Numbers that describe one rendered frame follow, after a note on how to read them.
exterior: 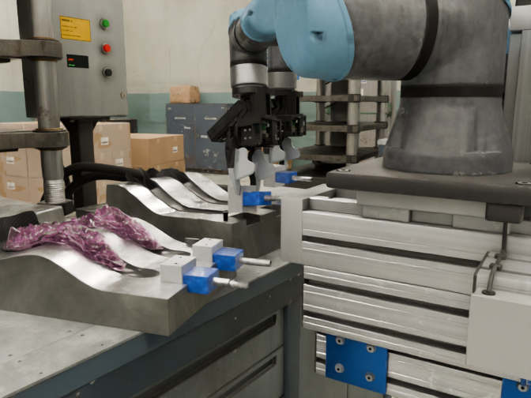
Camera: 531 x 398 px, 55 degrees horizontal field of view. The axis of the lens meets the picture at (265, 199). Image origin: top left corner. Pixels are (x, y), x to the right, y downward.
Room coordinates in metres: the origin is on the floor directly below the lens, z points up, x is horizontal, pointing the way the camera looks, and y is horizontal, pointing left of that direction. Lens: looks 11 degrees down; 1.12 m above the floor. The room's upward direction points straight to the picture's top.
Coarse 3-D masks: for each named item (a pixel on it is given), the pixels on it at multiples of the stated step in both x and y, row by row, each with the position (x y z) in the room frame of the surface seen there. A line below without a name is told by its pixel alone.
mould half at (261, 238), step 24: (120, 192) 1.13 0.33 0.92; (144, 192) 1.13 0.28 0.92; (168, 192) 1.17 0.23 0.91; (216, 192) 1.26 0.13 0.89; (144, 216) 1.08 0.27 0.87; (168, 216) 1.04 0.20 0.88; (192, 216) 1.02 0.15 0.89; (216, 216) 1.00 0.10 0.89; (264, 216) 1.03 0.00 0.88; (240, 240) 0.96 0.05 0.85; (264, 240) 1.03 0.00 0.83
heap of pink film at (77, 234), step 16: (112, 208) 0.91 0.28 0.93; (48, 224) 0.91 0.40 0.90; (64, 224) 0.82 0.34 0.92; (80, 224) 0.82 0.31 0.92; (96, 224) 0.88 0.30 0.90; (112, 224) 0.87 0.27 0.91; (128, 224) 0.87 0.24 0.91; (16, 240) 0.81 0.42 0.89; (32, 240) 0.79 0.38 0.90; (48, 240) 0.77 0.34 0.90; (64, 240) 0.77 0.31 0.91; (80, 240) 0.76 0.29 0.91; (96, 240) 0.78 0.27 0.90; (144, 240) 0.87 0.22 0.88; (96, 256) 0.76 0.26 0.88; (112, 256) 0.77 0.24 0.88
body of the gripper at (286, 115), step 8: (280, 96) 1.29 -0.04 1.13; (288, 96) 1.27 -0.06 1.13; (296, 96) 1.27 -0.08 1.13; (280, 104) 1.29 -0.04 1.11; (288, 104) 1.27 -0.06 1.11; (296, 104) 1.28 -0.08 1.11; (272, 112) 1.31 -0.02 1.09; (280, 112) 1.29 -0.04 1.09; (288, 112) 1.27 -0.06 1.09; (296, 112) 1.28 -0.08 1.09; (288, 120) 1.25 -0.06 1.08; (296, 120) 1.28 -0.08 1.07; (304, 120) 1.31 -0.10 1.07; (288, 128) 1.27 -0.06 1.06; (296, 128) 1.29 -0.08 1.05; (304, 128) 1.31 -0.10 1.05; (288, 136) 1.25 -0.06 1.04; (296, 136) 1.29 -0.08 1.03
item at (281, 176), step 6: (276, 168) 1.30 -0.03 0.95; (282, 168) 1.32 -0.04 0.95; (276, 174) 1.29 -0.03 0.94; (282, 174) 1.28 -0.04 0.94; (288, 174) 1.27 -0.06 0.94; (294, 174) 1.29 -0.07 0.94; (264, 180) 1.31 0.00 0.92; (270, 180) 1.30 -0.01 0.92; (276, 180) 1.29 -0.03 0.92; (282, 180) 1.28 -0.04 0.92; (288, 180) 1.27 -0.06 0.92; (294, 180) 1.29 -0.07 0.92; (300, 180) 1.27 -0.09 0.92; (306, 180) 1.26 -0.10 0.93; (270, 186) 1.30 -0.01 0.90; (276, 186) 1.30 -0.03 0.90
